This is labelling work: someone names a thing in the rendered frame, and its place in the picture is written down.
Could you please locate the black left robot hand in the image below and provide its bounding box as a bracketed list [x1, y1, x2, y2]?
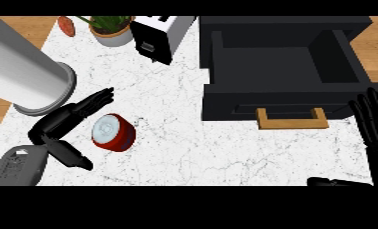
[26, 87, 115, 171]

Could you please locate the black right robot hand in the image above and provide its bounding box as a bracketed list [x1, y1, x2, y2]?
[307, 87, 378, 187]

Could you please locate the red can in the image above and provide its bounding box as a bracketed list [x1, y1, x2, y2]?
[90, 112, 137, 153]

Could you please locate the black drawer box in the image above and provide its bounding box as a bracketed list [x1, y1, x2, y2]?
[208, 29, 373, 86]

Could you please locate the black drawer front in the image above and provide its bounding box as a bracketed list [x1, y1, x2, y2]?
[201, 82, 378, 122]

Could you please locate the large grey cylinder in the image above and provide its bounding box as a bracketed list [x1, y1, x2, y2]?
[0, 17, 78, 117]

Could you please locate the red-orange oval object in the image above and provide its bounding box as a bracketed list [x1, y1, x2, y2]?
[56, 16, 77, 38]

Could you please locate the potted green plant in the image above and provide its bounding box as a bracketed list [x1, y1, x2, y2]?
[75, 15, 136, 48]

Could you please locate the white and black toaster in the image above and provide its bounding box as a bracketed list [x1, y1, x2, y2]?
[128, 15, 198, 66]

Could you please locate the black cabinet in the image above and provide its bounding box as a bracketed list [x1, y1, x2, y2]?
[198, 15, 373, 71]

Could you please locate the wooden drawer handle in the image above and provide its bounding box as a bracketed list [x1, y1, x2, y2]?
[255, 107, 331, 130]

